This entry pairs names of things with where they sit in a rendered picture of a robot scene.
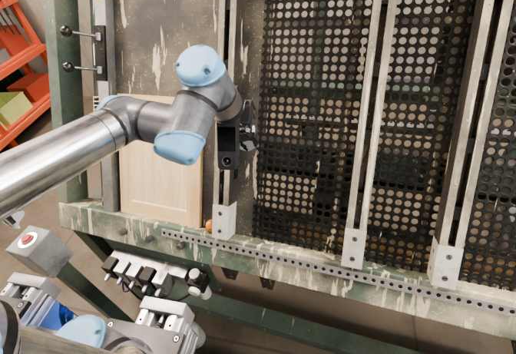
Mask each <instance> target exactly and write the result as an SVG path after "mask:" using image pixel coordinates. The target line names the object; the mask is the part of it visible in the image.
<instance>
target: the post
mask: <svg viewBox="0 0 516 354"><path fill-rule="evenodd" d="M56 277H57V278H58V279H59V280H60V281H62V282H63V283H64V284H65V285H67V286H68V287H69V288H71V289H72V290H73V291H74V292H76V293H77V294H78V295H79V296H80V297H81V298H83V299H84V300H85V301H87V302H88V303H89V304H91V305H92V306H93V307H94V308H95V309H96V310H97V311H99V312H100V313H101V314H103V315H104V316H105V317H107V318H108V319H109V318H112V319H119V320H123V321H127V322H131V323H135V321H133V320H132V319H131V318H130V317H129V316H128V315H127V314H126V313H125V312H123V311H122V310H121V309H120V308H119V307H118V306H117V305H116V304H114V303H113V302H112V301H111V300H110V299H109V298H108V297H106V296H105V295H104V294H103V293H102V292H101V291H100V290H99V289H98V288H97V287H96V286H95V285H94V284H93V283H92V282H90V281H89V280H88V279H87V278H86V277H85V276H84V275H82V274H81V273H80V272H79V271H78V270H77V269H76V268H75V267H73V266H72V265H71V264H70V263H69V262H67V263H66V264H65V266H64V267H63V268H62V270H61V271H60V272H59V274H58V275H57V276H56Z"/></svg>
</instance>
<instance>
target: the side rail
mask: <svg viewBox="0 0 516 354"><path fill-rule="evenodd" d="M43 6H44V17H45V37H46V47H47V58H48V78H49V88H50V99H51V119H52V130H54V129H56V128H59V127H61V126H63V125H65V124H68V123H70V122H72V121H75V120H77V119H78V118H80V117H84V102H83V87H82V73H81V70H79V69H75V70H74V71H73V72H66V71H65V70H64V69H63V67H62V65H63V63H64V62H66V61H69V62H71V63H72V64H73V65H74V66H77V67H81V46H80V35H75V34H72V36H71V37H65V36H63V35H62V34H61V33H60V28H61V26H63V25H67V26H69V27H70V28H71V29H72V31H79V16H78V0H43ZM79 32H80V31H79ZM57 192H58V202H62V203H71V202H74V201H76V200H81V199H84V198H86V197H88V174H87V170H85V171H84V172H82V173H80V174H79V175H77V176H76V177H73V178H72V179H70V180H69V181H67V182H65V183H64V184H62V185H61V186H59V187H57Z"/></svg>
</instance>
